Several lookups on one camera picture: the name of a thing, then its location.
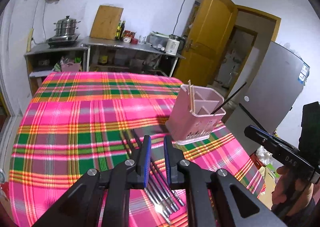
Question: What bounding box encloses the black chopstick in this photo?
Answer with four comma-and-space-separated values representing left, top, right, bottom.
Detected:
211, 82, 247, 115
131, 129, 177, 214
122, 130, 173, 215
153, 159, 186, 207
151, 159, 180, 212

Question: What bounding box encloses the light wooden chopstick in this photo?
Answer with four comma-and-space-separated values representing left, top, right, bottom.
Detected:
188, 80, 195, 113

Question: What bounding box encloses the steel kitchen shelf table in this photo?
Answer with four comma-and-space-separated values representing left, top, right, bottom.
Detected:
81, 37, 185, 77

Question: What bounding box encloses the person's right hand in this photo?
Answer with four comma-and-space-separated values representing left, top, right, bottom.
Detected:
271, 165, 315, 211

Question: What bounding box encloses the silver metal chopstick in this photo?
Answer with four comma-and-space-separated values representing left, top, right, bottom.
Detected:
144, 188, 171, 225

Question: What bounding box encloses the pink plastic utensil caddy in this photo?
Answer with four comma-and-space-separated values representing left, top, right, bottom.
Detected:
165, 84, 226, 145

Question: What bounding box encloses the pink plaid tablecloth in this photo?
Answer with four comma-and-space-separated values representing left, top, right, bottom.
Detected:
8, 71, 267, 227

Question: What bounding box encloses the grey refrigerator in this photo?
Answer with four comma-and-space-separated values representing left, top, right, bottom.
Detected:
224, 40, 311, 134

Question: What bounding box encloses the yellow wooden door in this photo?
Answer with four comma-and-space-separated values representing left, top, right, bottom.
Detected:
174, 0, 238, 86

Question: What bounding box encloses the pink storage basket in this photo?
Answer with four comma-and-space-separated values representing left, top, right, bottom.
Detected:
61, 62, 81, 72

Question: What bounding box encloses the white electric kettle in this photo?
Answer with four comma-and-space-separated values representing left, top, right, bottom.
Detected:
164, 35, 185, 55

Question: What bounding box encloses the clear plastic storage box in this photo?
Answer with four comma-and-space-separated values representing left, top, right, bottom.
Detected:
146, 31, 169, 50

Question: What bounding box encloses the red lidded jar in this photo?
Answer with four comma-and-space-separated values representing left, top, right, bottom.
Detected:
131, 38, 138, 44

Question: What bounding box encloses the drinking glass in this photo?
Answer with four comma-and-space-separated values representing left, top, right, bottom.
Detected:
138, 35, 145, 45

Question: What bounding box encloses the low grey side cabinet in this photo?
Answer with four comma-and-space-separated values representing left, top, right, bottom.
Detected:
24, 42, 87, 96

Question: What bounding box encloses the dark oil bottle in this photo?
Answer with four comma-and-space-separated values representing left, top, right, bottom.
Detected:
119, 20, 125, 41

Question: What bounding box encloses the wooden cutting board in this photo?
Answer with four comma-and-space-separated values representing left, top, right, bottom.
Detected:
89, 5, 123, 40

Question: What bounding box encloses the black induction cooker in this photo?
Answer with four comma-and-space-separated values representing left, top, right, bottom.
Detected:
46, 33, 80, 47

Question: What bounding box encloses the stainless steel steamer pot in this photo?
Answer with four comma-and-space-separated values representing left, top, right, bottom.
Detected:
54, 16, 80, 37

